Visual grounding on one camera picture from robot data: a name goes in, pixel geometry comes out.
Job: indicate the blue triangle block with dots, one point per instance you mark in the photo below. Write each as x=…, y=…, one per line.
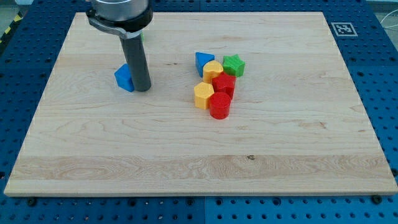
x=201, y=59

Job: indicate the yellow hexagon block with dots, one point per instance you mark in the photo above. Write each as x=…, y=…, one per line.
x=203, y=91

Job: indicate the red cylinder block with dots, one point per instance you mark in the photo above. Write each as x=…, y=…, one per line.
x=219, y=105

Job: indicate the light wooden board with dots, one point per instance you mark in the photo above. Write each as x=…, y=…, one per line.
x=296, y=124

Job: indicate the blue cube block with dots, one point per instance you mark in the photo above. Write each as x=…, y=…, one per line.
x=123, y=78

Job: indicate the green star block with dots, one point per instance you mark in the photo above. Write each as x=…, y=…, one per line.
x=233, y=65

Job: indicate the red pentagon-like block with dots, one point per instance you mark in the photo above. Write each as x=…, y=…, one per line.
x=224, y=83

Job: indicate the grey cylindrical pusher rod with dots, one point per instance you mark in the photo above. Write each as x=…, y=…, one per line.
x=135, y=56

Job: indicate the white fiducial marker tag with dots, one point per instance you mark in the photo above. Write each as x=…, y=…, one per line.
x=344, y=29

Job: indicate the yellow heart block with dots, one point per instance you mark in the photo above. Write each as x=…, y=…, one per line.
x=211, y=70

